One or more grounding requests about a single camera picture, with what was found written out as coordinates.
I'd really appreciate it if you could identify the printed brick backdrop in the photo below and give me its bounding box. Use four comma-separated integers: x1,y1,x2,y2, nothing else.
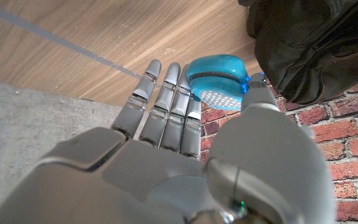
199,74,358,223

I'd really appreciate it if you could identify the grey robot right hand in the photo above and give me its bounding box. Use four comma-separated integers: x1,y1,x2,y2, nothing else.
0,58,337,224

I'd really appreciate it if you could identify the black backpack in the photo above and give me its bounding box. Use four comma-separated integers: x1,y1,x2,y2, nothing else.
237,0,358,105

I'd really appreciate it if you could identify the blue rounded device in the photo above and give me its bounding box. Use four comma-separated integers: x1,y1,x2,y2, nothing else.
186,54,250,111

